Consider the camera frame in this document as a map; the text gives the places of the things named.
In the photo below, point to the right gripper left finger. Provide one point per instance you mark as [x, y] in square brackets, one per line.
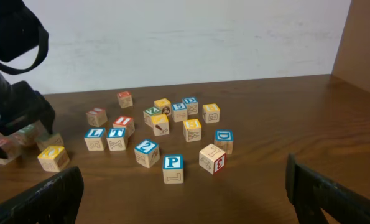
[55, 200]

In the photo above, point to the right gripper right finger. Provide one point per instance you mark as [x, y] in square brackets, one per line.
[312, 194]

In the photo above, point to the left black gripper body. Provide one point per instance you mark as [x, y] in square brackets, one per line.
[21, 106]

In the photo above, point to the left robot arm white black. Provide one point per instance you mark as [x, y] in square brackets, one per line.
[20, 32]

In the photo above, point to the red U block upper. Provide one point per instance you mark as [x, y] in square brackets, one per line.
[11, 149]

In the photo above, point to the green B block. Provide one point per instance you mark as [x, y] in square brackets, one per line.
[27, 135]

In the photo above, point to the yellow O block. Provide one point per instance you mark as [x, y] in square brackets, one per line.
[54, 158]

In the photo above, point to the green R block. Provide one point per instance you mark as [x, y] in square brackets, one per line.
[45, 140]

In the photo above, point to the blue L block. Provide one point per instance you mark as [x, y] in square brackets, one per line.
[95, 139]

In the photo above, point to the blue T block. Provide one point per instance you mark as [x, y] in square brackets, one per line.
[117, 139]

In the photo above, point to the red I block upper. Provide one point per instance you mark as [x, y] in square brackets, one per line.
[96, 117]

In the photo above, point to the red i block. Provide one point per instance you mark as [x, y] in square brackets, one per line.
[96, 117]
[127, 123]

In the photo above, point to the blue 2 block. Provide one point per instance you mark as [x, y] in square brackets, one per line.
[147, 153]

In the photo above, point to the red I block lower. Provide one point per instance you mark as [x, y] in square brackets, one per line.
[127, 123]

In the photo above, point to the blue D block lower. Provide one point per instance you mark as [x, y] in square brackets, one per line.
[224, 139]

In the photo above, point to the blue d block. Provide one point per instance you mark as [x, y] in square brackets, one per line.
[192, 105]
[224, 139]

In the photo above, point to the plain wood block red 3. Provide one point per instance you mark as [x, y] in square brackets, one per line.
[212, 158]

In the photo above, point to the red H block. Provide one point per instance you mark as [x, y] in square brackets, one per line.
[125, 99]

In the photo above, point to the blue P block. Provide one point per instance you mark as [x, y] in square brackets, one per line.
[173, 169]

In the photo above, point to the green Z block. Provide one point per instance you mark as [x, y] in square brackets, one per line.
[149, 113]

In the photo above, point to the yellow block hammer picture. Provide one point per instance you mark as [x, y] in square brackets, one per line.
[160, 124]

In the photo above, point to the yellow 8 block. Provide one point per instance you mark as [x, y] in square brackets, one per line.
[211, 113]

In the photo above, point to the yellow S block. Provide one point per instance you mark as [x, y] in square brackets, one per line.
[192, 130]

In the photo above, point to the yellow block top cluster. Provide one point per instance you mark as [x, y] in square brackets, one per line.
[164, 105]

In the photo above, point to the blue 5 block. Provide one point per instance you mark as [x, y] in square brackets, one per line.
[179, 112]

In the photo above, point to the blue D block upper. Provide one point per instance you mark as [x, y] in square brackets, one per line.
[192, 105]

